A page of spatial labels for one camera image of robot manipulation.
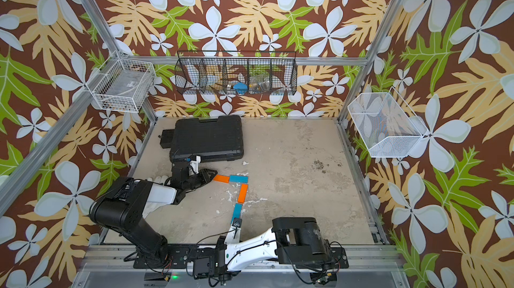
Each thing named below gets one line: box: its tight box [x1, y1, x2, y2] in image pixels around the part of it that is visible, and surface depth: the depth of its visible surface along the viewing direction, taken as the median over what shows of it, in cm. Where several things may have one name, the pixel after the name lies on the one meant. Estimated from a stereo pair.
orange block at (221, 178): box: [213, 174, 230, 184], surface depth 95 cm
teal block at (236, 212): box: [230, 202, 243, 225], surface depth 88 cm
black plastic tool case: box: [157, 115, 244, 163], surface depth 104 cm
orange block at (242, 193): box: [237, 183, 249, 204], surface depth 93 cm
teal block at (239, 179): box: [229, 174, 249, 184], surface depth 97 cm
